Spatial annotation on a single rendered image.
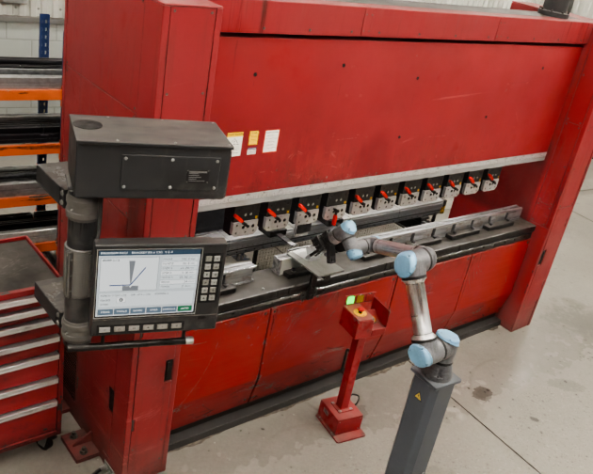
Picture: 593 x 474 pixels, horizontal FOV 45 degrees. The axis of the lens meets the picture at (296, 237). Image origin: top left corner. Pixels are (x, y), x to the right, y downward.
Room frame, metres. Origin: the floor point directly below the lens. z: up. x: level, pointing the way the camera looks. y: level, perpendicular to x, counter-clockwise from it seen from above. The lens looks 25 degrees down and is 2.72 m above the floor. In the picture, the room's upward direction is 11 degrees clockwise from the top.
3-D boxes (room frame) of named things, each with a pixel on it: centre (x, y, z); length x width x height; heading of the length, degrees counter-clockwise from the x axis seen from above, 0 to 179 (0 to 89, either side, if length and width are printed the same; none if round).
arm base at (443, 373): (2.88, -0.79, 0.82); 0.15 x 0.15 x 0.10
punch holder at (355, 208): (3.72, -0.30, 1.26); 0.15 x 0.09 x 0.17; 133
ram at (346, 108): (3.91, -0.50, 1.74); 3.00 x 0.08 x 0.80; 133
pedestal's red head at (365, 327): (3.33, -0.45, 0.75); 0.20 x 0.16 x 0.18; 124
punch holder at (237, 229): (3.17, 0.28, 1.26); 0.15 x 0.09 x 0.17; 133
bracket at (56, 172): (2.38, 0.74, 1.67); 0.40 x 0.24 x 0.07; 133
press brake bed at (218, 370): (3.88, -0.53, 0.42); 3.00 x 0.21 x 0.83; 133
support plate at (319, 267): (3.36, -0.13, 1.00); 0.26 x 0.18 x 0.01; 43
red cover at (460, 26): (3.91, -0.50, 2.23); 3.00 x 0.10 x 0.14; 133
